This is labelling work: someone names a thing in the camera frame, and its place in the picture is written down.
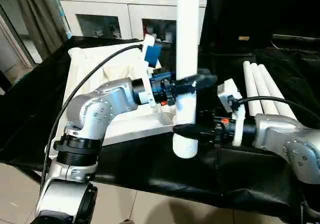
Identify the white sideboard cabinet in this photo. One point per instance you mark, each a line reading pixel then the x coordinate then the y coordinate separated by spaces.
pixel 112 6

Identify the white plastic table leg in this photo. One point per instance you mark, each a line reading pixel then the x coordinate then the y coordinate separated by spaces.
pixel 275 91
pixel 262 91
pixel 251 91
pixel 186 34

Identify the grey curtain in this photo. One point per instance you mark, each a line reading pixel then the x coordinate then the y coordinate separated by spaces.
pixel 40 16

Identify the black mat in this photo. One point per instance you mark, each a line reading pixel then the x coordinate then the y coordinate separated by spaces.
pixel 162 179

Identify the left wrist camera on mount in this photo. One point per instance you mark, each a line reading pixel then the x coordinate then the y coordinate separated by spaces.
pixel 152 55

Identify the black speaker with gold label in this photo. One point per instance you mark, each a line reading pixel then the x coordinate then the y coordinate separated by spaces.
pixel 237 14

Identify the dark metal bar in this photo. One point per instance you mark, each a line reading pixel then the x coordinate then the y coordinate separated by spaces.
pixel 295 37

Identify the white plastic table top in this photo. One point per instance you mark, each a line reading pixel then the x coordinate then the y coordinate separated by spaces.
pixel 87 56

